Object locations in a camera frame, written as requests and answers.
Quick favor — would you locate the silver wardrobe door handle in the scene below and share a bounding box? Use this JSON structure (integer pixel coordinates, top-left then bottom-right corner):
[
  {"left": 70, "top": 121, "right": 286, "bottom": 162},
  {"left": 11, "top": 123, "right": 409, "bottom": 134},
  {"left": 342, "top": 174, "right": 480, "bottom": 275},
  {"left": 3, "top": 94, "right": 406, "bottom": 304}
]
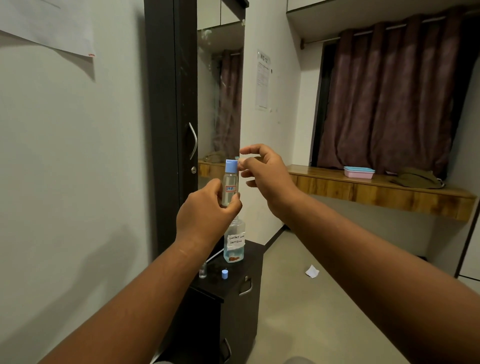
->
[{"left": 188, "top": 122, "right": 198, "bottom": 161}]

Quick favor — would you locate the small clear blue-capped bottle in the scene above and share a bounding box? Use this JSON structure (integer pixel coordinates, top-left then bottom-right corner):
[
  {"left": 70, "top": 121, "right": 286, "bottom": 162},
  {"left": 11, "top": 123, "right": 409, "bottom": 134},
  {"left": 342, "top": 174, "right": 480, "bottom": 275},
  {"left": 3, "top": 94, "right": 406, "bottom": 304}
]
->
[{"left": 221, "top": 159, "right": 239, "bottom": 208}]

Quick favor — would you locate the white printed paper notice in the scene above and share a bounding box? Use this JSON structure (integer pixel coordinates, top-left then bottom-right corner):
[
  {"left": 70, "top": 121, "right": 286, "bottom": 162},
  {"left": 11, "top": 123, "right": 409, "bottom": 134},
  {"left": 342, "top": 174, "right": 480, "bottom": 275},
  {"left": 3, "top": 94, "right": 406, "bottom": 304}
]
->
[{"left": 256, "top": 50, "right": 272, "bottom": 112}]

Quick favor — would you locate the dark wooden drawer cabinet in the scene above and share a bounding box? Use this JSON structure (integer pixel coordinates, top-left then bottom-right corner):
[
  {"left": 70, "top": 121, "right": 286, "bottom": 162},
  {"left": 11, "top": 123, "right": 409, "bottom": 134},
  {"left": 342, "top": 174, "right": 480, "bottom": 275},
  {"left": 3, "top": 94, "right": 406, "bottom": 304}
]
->
[{"left": 155, "top": 240, "right": 265, "bottom": 364}]

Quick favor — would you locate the pink box with blue lid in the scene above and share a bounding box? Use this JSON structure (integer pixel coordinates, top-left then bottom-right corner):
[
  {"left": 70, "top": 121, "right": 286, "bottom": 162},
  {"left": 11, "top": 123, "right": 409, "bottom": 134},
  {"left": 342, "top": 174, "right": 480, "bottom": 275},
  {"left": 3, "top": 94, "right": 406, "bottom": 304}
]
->
[{"left": 343, "top": 166, "right": 376, "bottom": 179}]

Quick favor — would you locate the person's left hand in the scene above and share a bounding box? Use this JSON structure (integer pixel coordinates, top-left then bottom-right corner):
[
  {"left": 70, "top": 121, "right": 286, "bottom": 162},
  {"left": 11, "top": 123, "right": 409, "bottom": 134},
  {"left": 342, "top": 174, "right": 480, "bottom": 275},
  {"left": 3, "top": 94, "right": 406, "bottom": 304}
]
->
[{"left": 175, "top": 178, "right": 243, "bottom": 249}]

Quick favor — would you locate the maroon curtain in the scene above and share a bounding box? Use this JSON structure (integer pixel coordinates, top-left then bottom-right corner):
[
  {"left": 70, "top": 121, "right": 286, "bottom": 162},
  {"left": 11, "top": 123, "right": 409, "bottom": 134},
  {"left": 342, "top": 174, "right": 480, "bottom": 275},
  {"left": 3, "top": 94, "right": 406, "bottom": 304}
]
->
[{"left": 317, "top": 7, "right": 479, "bottom": 179}]

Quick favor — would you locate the white curtain rod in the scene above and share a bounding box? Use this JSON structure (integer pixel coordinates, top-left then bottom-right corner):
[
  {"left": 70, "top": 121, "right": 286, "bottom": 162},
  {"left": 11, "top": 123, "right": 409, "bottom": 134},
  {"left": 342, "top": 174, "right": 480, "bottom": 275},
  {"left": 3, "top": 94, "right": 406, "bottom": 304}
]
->
[{"left": 300, "top": 7, "right": 480, "bottom": 50}]

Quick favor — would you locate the wall mirror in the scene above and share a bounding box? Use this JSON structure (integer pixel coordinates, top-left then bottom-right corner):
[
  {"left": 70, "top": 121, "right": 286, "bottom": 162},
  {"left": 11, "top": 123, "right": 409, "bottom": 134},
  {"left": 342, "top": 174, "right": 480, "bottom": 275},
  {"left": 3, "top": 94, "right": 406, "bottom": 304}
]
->
[{"left": 197, "top": 0, "right": 246, "bottom": 188}]

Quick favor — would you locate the large clear labelled solution bottle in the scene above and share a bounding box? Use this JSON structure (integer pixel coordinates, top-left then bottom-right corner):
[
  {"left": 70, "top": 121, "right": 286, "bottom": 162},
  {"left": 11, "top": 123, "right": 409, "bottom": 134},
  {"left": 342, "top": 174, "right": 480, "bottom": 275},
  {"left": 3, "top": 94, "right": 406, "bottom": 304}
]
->
[{"left": 223, "top": 217, "right": 246, "bottom": 263}]

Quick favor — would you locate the wooden wall shelf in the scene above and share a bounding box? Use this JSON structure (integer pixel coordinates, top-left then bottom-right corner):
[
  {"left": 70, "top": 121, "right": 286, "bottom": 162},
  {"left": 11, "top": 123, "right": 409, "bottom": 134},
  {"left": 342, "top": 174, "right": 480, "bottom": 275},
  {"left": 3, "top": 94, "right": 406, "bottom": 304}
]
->
[{"left": 198, "top": 159, "right": 478, "bottom": 223}]

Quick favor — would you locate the dark tall wardrobe door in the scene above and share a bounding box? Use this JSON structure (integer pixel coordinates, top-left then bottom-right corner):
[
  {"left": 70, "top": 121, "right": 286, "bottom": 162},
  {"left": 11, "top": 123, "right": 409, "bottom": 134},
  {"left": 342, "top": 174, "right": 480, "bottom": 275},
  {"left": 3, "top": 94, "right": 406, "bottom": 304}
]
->
[{"left": 144, "top": 0, "right": 199, "bottom": 259}]

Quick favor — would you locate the person's right hand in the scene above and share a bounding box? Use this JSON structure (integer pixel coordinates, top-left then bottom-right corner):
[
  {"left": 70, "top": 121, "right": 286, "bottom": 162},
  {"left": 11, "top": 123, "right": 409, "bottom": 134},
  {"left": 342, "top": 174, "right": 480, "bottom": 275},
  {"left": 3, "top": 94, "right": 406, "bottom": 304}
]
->
[{"left": 238, "top": 144, "right": 304, "bottom": 220}]

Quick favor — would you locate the olive green cap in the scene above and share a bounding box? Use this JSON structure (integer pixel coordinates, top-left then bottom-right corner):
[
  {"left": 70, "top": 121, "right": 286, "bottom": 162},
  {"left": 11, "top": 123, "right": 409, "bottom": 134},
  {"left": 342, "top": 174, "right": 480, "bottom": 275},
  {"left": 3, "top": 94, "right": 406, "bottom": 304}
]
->
[{"left": 390, "top": 167, "right": 446, "bottom": 189}]

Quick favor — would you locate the person's right forearm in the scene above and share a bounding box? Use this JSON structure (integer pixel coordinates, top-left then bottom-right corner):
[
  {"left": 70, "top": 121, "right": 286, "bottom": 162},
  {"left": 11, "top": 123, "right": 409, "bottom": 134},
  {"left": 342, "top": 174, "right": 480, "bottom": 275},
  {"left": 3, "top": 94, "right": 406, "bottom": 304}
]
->
[{"left": 279, "top": 189, "right": 480, "bottom": 364}]

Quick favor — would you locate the person's left forearm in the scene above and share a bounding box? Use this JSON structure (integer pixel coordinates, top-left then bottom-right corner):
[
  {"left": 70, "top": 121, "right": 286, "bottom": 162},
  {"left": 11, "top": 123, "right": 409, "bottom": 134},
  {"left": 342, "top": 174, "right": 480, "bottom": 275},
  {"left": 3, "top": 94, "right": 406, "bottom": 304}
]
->
[{"left": 37, "top": 238, "right": 220, "bottom": 364}]

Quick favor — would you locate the large white paper sheet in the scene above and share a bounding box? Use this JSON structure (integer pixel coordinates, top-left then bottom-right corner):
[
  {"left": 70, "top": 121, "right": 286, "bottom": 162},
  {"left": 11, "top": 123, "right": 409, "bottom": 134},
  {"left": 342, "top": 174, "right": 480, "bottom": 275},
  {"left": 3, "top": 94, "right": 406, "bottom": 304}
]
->
[{"left": 0, "top": 0, "right": 96, "bottom": 58}]

